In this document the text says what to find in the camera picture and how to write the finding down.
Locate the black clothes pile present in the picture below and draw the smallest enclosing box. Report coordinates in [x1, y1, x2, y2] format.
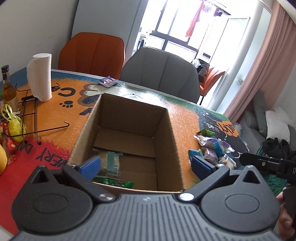
[262, 138, 295, 162]

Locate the green teal biscuit pack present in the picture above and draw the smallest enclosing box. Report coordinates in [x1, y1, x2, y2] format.
[92, 149, 122, 177]

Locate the glass bottle amber liquid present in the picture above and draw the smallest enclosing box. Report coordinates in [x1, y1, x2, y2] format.
[1, 65, 20, 112]

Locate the person right hand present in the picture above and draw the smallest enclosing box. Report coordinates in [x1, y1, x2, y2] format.
[276, 192, 295, 240]

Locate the yellow plastic bag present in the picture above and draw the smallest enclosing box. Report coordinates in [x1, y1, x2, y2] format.
[1, 103, 26, 143]

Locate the green garment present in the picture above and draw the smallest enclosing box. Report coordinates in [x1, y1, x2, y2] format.
[256, 145, 287, 196]

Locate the brown cardboard box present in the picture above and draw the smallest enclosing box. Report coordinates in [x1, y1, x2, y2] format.
[69, 93, 185, 193]

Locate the grey dining chair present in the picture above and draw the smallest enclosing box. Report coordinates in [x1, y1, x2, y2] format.
[119, 47, 200, 103]

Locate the blue snack packet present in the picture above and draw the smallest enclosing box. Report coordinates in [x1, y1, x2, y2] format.
[188, 149, 204, 162]

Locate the small green candy pack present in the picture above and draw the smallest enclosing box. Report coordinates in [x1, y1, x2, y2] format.
[92, 176, 134, 188]

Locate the orange dining chair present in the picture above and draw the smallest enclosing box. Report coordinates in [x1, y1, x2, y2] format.
[58, 32, 125, 79]

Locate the white pillow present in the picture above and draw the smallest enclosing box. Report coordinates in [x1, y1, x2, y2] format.
[265, 105, 295, 144]

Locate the purple mochi packet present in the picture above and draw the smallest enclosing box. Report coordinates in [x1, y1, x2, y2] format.
[201, 148, 219, 166]

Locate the far orange chair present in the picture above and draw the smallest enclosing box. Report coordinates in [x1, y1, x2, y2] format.
[200, 68, 225, 96]

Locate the purple label white cake pack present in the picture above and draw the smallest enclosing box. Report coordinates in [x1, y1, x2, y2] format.
[193, 135, 235, 154]

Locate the yellow tape roll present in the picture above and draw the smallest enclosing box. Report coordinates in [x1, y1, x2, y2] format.
[0, 145, 8, 175]

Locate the white paper towel roll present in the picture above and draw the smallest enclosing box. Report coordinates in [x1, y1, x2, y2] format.
[27, 53, 52, 102]

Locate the small purple tissue pack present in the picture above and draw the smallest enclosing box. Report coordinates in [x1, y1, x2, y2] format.
[99, 76, 118, 88]

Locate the grey sofa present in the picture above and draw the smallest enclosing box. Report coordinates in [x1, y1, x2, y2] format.
[239, 90, 295, 154]

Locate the red hanging garment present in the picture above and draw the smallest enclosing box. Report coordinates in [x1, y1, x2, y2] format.
[186, 1, 204, 37]

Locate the green candy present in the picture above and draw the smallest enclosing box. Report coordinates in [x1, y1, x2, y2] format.
[196, 128, 215, 137]

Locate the colourful cartoon table mat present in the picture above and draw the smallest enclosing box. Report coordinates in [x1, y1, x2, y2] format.
[1, 71, 247, 233]

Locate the pink curtain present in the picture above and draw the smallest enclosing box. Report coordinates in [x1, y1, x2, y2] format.
[224, 1, 295, 122]

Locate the clear pack white cake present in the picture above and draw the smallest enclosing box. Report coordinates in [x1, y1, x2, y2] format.
[218, 154, 236, 170]

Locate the dark backpack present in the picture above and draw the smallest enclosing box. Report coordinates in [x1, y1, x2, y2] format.
[192, 59, 210, 83]

